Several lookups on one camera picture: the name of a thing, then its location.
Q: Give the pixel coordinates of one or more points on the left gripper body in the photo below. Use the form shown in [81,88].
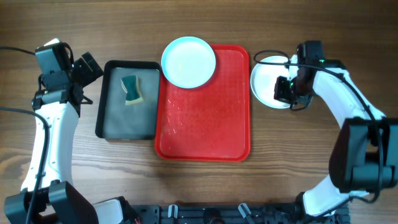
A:
[87,76]

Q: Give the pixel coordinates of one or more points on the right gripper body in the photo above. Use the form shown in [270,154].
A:
[286,91]

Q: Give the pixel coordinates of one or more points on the white round plate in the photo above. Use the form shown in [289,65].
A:
[263,79]

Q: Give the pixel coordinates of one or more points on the green yellow sponge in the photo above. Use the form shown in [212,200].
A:
[130,85]

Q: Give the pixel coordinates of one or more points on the light blue plate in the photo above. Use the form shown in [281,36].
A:
[188,62]

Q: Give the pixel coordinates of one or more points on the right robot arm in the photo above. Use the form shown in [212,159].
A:
[364,159]

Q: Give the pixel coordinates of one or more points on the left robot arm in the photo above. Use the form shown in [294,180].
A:
[47,194]

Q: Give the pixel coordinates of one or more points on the black water tray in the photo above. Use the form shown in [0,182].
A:
[115,119]

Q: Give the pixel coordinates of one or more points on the red plastic tray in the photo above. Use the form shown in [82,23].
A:
[211,122]

